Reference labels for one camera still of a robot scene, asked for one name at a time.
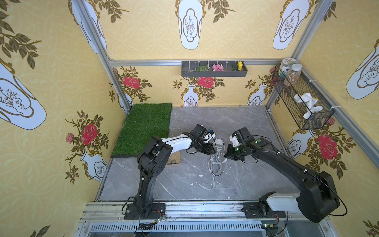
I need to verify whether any white shoelace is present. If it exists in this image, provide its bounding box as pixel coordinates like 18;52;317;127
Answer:
200;146;226;191

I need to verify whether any grey canvas sneaker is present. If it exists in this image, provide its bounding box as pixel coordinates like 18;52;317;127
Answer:
208;138;225;177

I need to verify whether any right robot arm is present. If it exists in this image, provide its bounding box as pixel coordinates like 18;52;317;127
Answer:
225;127;344;223

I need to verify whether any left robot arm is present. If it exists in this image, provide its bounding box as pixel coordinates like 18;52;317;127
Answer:
121;124;216;220

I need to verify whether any green artificial grass mat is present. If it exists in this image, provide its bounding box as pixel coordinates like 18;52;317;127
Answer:
111;103;172;158

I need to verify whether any green artificial plant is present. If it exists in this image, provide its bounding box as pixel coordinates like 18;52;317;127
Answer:
191;65;210;72

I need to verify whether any white plush toy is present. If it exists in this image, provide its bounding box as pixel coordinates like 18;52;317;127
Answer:
294;92;323;119

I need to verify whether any pink artificial flower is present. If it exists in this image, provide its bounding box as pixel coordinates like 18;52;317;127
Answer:
212;64;224;72

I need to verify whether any yellow artificial flower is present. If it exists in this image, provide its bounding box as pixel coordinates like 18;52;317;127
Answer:
237;61;243;71

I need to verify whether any glass jar white lid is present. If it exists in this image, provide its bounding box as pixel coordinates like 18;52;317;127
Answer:
284;64;302;87

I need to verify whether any patterned jar behind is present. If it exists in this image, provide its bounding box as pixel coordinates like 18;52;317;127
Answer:
279;58;298;78

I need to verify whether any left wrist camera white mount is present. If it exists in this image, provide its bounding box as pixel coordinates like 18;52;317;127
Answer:
204;129;216;144

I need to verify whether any black wire basket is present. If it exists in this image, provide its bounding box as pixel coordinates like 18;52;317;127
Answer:
272;66;335;130

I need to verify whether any grey wall planter shelf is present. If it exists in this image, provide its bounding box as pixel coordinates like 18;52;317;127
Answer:
181;60;248;78

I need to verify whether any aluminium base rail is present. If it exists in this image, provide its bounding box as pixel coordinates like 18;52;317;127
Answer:
74;200;338;237

